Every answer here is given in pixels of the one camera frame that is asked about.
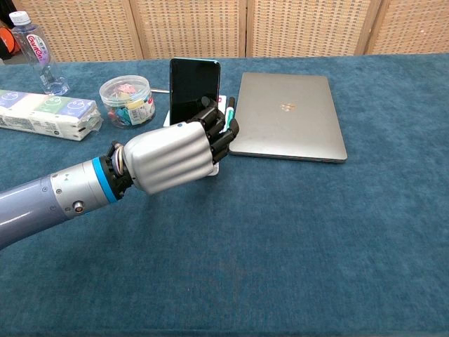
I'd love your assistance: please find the blue table cloth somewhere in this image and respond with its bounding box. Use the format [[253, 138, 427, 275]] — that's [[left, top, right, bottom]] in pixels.
[[0, 52, 449, 337]]

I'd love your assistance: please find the clear jar of binder clips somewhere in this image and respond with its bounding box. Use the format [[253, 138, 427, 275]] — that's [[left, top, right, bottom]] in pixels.
[[98, 74, 156, 130]]

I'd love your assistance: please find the grey closed laptop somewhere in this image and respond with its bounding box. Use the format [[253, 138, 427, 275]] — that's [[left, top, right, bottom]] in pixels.
[[228, 72, 348, 165]]

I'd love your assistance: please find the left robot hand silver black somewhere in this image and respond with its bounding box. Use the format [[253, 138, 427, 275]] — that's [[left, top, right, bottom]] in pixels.
[[122, 96, 240, 196]]

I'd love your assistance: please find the green black marker pen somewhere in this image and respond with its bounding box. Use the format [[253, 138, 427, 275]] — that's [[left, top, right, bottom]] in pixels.
[[224, 97, 236, 130]]

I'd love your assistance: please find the tissue packets multipack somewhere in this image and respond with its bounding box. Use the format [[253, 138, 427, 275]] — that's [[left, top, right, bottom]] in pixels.
[[0, 88, 104, 143]]

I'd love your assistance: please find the clear plastic water bottle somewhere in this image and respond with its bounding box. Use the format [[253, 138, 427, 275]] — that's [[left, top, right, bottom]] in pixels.
[[8, 11, 69, 96]]

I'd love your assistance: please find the orange black background object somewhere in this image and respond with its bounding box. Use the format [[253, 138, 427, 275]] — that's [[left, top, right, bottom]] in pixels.
[[0, 20, 18, 61]]

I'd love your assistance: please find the black smartphone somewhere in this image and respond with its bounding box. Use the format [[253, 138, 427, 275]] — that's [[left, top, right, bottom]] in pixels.
[[169, 58, 221, 126]]

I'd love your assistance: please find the wooden folding screen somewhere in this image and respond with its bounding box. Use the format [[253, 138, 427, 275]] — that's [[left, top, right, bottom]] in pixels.
[[12, 0, 449, 62]]

